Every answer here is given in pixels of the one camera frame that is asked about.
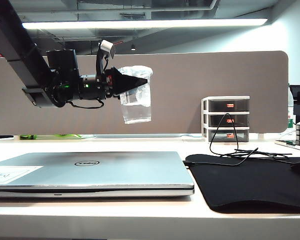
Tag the long ceiling light strip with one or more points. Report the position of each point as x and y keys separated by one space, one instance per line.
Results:
x=140 y=24

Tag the round ceiling spot lamp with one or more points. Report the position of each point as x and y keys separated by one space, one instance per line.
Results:
x=133 y=48

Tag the green object behind divider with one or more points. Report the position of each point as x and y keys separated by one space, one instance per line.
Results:
x=26 y=137

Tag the white drawer organizer frame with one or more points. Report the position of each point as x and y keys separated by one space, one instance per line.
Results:
x=204 y=117

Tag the silver Dell laptop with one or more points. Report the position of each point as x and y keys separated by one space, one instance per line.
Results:
x=115 y=172

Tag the dark translucent drawer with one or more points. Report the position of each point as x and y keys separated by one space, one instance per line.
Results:
x=242 y=135
x=241 y=120
x=217 y=105

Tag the clear plastic lidded cup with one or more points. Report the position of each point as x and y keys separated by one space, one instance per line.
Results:
x=137 y=112

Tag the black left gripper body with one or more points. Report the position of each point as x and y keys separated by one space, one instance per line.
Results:
x=105 y=87

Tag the white sticker with red print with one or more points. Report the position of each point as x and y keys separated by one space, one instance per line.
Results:
x=15 y=173

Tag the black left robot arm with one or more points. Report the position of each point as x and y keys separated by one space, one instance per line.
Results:
x=20 y=50

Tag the brown fabric desk divider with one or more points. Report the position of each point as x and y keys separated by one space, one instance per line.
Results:
x=190 y=82

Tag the black flat object behind divider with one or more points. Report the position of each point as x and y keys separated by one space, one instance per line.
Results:
x=0 y=136

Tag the white divider bracket foot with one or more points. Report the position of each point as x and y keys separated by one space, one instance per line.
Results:
x=261 y=136

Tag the black mouse pad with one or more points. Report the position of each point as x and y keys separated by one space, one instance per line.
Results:
x=240 y=185

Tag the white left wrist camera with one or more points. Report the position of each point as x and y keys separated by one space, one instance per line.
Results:
x=106 y=46

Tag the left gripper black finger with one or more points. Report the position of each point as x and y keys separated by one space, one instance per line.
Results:
x=125 y=82

